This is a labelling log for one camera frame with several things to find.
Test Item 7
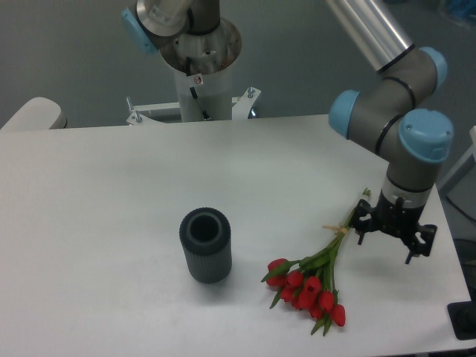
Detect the black box at table edge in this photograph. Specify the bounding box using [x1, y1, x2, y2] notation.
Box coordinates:
[447, 301, 475, 341]

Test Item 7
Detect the white pedestal base frame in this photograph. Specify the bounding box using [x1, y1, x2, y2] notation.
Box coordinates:
[126, 86, 262, 126]

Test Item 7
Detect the black cable on pedestal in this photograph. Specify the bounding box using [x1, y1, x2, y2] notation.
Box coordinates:
[184, 56, 213, 121]

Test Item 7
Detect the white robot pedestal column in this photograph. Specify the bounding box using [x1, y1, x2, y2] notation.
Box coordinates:
[173, 69, 232, 122]

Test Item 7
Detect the red tulip bouquet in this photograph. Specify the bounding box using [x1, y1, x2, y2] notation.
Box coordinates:
[261, 208, 357, 335]

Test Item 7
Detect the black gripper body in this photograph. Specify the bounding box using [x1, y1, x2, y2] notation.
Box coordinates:
[370, 195, 424, 245]

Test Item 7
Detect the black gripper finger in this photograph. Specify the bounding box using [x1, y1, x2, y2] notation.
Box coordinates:
[404, 224, 437, 264]
[351, 199, 376, 245]

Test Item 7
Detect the beige chair armrest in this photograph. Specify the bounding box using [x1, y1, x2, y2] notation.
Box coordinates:
[1, 97, 68, 133]

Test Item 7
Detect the dark grey ribbed vase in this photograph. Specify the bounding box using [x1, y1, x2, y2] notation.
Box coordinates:
[179, 208, 232, 284]

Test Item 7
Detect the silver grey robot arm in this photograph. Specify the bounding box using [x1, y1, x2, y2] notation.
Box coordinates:
[121, 1, 453, 257]

